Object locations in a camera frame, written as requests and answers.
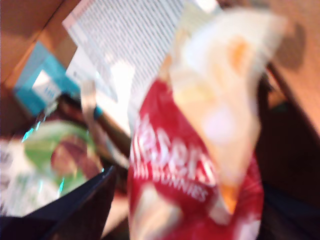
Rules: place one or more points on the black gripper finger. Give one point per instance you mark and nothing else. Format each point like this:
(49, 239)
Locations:
(85, 205)
(292, 222)

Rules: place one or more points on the white Galaxy chocolate egg bag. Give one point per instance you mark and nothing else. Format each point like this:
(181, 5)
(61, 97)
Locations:
(50, 150)

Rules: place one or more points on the red white Maltesers bunnies bag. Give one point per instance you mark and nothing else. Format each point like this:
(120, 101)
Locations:
(175, 162)

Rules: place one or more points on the brown cardboard box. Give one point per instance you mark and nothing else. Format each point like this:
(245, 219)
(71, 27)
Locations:
(25, 20)

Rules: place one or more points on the teal and white label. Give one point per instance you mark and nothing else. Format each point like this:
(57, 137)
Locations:
(30, 82)

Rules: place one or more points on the white printed paper sheet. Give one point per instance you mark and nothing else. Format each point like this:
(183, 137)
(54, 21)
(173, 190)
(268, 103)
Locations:
(125, 37)

